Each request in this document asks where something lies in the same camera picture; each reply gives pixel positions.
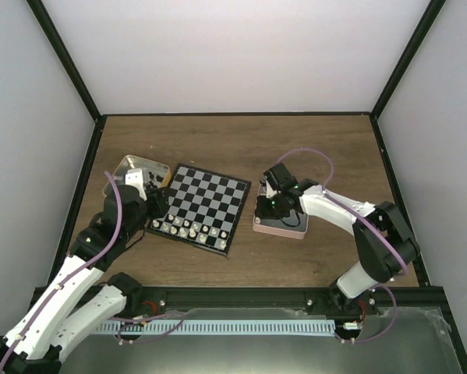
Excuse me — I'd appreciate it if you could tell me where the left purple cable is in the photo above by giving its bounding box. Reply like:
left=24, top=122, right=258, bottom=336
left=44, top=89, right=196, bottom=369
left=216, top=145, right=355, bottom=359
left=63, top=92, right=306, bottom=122
left=0, top=171, right=124, bottom=374

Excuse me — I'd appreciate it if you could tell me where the purple cable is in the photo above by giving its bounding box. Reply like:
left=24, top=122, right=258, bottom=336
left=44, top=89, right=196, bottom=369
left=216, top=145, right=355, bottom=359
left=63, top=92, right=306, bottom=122
left=0, top=171, right=124, bottom=374
left=275, top=147, right=410, bottom=276

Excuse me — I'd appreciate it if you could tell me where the left black frame post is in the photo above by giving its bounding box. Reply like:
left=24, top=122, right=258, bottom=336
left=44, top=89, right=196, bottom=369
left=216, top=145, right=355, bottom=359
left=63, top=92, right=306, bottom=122
left=26, top=0, right=101, bottom=122

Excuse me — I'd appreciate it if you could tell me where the pink tin tray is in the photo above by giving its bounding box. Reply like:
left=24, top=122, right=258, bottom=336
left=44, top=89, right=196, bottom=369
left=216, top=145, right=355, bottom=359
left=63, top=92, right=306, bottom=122
left=252, top=182, right=310, bottom=241

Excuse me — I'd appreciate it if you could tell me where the right black frame post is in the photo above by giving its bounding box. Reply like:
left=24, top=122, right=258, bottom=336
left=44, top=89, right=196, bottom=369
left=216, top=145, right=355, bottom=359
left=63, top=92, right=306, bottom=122
left=370, top=0, right=446, bottom=121

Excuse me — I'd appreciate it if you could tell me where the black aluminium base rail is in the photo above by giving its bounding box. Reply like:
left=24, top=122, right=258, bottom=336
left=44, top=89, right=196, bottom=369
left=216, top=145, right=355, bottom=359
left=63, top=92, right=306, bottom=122
left=142, top=286, right=448, bottom=318

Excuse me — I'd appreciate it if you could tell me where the black and silver chessboard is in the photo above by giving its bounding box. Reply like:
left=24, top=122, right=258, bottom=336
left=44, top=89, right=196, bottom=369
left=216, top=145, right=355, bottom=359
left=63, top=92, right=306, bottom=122
left=147, top=164, right=251, bottom=256

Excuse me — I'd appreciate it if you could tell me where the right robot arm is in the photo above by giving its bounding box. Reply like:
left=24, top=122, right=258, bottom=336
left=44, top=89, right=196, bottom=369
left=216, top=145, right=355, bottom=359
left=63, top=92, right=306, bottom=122
left=256, top=163, right=420, bottom=314

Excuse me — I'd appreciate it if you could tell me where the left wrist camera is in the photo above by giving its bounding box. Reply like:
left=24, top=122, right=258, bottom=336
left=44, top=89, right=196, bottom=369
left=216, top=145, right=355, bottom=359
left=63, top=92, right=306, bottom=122
left=124, top=168, right=147, bottom=201

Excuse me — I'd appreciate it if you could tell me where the black chess pieces pile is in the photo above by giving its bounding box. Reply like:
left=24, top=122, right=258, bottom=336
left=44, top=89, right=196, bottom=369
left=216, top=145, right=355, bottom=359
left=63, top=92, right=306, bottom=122
left=144, top=171, right=164, bottom=192

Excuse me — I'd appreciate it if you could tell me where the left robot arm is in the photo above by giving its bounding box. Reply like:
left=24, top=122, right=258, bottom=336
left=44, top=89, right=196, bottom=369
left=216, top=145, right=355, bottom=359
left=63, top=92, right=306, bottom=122
left=0, top=185, right=168, bottom=373

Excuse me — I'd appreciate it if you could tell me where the black frame post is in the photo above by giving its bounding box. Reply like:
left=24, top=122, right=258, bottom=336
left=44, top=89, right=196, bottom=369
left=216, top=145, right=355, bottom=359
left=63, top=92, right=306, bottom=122
left=370, top=0, right=446, bottom=121
left=26, top=0, right=101, bottom=122

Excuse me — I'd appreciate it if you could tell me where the blue slotted cable duct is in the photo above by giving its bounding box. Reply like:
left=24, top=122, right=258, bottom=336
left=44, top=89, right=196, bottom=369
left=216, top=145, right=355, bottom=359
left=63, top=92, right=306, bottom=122
left=94, top=319, right=335, bottom=337

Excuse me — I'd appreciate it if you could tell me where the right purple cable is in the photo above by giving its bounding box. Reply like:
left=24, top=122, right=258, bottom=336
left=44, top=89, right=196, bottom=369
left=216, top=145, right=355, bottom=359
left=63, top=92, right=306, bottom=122
left=275, top=147, right=410, bottom=276

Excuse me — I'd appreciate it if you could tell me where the yellow tin tray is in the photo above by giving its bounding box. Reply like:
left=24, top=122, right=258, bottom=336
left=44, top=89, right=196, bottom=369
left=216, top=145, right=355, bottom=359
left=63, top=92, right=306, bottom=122
left=112, top=155, right=172, bottom=200

